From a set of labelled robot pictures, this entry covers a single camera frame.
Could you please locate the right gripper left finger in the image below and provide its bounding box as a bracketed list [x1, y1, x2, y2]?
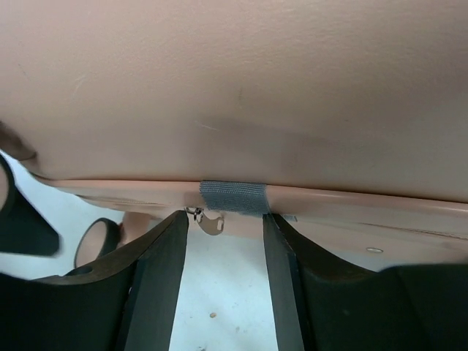
[1, 211, 189, 350]

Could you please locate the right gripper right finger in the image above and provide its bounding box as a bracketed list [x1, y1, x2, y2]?
[263, 214, 467, 350]

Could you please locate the pink hard-shell suitcase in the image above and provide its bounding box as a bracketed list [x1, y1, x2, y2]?
[1, 1, 467, 263]

